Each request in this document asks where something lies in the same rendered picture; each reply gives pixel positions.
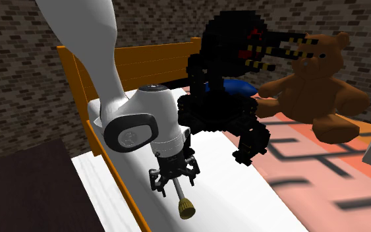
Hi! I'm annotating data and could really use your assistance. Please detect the black blocky toy robot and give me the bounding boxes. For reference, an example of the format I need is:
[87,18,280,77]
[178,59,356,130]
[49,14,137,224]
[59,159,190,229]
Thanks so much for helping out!
[177,10,316,167]

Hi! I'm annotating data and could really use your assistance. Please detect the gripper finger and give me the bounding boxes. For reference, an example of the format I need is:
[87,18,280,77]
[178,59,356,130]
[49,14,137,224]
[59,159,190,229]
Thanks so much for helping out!
[181,155,202,187]
[148,168,173,198]

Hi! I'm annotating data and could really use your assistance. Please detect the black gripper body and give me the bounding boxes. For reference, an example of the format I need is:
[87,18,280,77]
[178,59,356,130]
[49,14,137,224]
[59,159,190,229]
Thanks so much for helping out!
[154,149,194,180]

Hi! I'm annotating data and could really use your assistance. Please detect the yellow handled grey tool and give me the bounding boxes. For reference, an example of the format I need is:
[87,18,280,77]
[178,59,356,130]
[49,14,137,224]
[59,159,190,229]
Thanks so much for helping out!
[171,177,196,221]

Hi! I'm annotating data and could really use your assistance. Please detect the brown teddy bear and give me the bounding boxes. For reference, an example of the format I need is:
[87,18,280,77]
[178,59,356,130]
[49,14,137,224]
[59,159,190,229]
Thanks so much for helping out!
[254,31,371,145]

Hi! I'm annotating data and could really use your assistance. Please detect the orange framed bed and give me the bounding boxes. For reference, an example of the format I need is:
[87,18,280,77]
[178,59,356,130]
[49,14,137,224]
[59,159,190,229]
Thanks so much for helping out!
[56,36,371,232]

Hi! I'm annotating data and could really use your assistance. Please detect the blue pillow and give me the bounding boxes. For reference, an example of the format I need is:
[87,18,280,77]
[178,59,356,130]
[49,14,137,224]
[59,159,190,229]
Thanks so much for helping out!
[204,79,258,98]

